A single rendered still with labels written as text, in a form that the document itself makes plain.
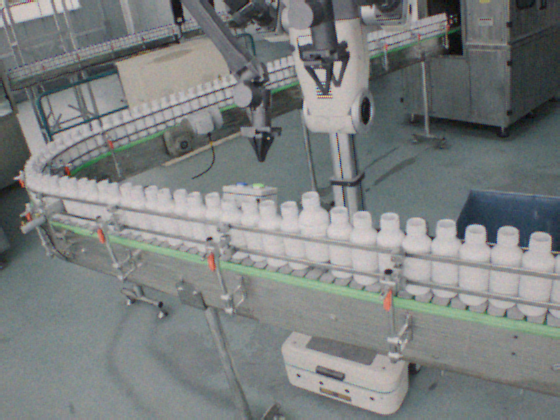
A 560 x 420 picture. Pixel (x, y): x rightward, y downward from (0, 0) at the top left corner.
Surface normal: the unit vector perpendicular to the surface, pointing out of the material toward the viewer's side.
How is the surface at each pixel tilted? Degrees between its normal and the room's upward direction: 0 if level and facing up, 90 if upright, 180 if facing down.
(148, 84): 90
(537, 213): 90
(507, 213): 90
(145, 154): 90
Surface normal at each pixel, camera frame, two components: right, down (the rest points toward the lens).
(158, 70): 0.64, 0.25
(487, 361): -0.52, 0.47
